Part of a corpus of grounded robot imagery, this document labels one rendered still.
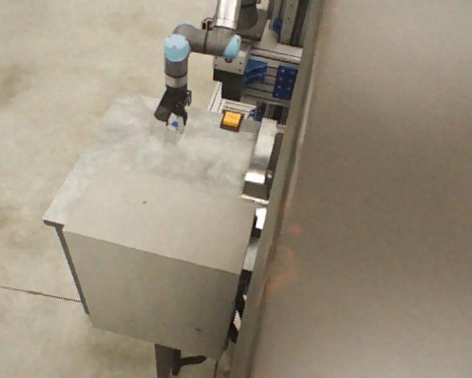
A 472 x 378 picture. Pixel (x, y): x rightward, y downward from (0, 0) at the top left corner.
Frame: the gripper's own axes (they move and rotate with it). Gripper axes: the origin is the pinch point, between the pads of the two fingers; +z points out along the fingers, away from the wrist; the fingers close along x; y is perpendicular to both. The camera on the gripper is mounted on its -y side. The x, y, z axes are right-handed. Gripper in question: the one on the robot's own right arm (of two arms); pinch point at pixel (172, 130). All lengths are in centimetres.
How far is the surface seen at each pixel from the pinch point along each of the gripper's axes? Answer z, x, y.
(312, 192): -106, -54, -98
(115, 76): 96, 104, 117
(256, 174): 1.4, -34.0, -4.9
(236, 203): -52, -42, -59
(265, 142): 6.4, -30.5, 16.2
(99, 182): -52, -19, -66
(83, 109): 96, 104, 77
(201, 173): 14.9, -12.9, -2.2
